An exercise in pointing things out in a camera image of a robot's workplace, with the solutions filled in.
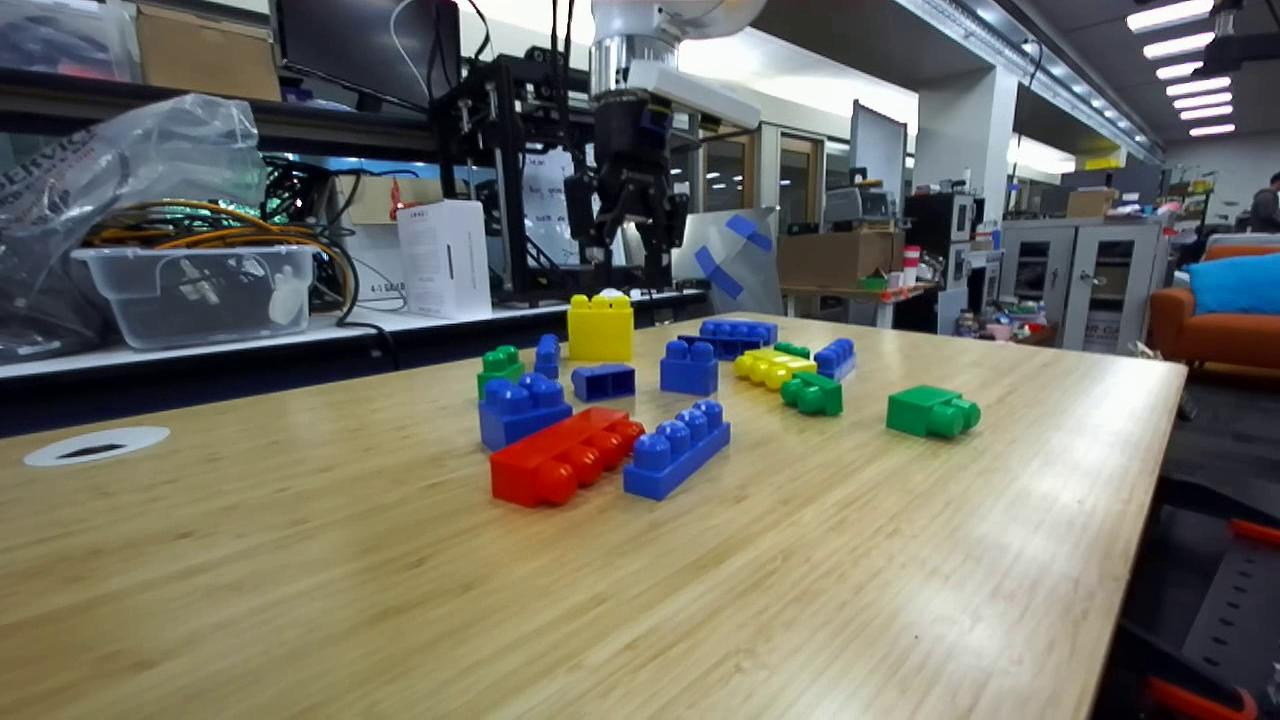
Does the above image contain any long blue toy block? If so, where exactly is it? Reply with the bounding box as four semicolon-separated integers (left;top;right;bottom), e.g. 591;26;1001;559
621;396;736;509

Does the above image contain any clear plastic bag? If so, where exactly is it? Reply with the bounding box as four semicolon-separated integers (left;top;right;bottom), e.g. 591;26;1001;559
0;93;264;364

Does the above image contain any red long toy block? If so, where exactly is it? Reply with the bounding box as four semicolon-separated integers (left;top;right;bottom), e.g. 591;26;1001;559
486;404;648;511

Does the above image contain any black equipment rack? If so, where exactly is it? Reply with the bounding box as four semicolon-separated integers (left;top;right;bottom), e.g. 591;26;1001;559
905;189;982;336

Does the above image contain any flat blue toy block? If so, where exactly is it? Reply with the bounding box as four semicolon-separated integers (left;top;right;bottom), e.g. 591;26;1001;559
674;316;779;360

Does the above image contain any black monitor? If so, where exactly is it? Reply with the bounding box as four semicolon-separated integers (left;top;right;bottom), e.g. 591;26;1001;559
271;0;464;115

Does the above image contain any dark plastic-wrapped item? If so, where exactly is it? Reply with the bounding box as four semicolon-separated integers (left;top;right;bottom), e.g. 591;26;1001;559
0;0;139;82

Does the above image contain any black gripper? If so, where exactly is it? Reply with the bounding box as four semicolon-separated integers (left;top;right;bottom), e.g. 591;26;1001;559
591;89;674;292

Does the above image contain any white paper sheet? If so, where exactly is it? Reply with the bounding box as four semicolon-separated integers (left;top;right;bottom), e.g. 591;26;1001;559
519;138;591;273

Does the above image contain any clear plastic bin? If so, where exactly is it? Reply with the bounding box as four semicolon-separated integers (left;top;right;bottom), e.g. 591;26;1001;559
72;240;321;352

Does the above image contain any black chair with red trim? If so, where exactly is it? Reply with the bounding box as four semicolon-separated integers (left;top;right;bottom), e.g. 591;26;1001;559
1090;511;1280;720

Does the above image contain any yellow wire bundle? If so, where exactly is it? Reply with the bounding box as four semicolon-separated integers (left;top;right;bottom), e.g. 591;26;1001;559
84;194;321;257

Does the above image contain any blue cushion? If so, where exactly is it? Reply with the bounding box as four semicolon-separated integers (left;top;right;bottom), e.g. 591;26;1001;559
1179;253;1280;319

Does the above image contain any blue two-stud toy block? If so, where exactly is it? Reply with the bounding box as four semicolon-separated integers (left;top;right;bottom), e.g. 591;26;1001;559
657;333;725;398
572;360;640;404

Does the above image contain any clear panel with blue tape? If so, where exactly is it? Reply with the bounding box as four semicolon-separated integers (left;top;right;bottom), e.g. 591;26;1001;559
670;203;785;316

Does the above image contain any grey glass-door cabinet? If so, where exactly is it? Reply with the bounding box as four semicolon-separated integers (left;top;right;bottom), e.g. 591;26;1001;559
995;214;1173;352

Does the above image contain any white carton box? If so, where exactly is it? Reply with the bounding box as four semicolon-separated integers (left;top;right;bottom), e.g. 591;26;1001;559
397;194;497;319

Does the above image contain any orange sofa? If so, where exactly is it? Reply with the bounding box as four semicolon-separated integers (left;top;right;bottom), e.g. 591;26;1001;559
1149;233;1280;385

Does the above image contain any black shelf board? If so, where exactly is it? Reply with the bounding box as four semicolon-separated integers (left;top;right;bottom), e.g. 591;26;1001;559
0;73;444;156

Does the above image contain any blue four-stud toy block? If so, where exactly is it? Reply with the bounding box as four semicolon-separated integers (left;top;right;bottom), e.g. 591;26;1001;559
475;369;576;451

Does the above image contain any long yellow toy block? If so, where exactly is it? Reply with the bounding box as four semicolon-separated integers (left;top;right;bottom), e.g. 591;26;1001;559
730;342;821;396

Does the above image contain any tall yellow toy block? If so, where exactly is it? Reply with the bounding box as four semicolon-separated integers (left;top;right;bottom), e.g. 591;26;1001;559
563;286;640;369

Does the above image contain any white-topped side bench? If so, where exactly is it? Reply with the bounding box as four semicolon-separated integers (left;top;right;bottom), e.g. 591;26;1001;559
0;282;710;440

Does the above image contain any cardboard box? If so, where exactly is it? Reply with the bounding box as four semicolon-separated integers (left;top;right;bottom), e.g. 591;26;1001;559
132;0;283;105
775;226;909;292

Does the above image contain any white round disc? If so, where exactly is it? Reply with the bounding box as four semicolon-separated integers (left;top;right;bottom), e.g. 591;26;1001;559
20;423;176;472

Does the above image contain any black 3D printer frame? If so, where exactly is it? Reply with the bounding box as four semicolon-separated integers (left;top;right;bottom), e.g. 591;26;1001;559
431;45;674;303

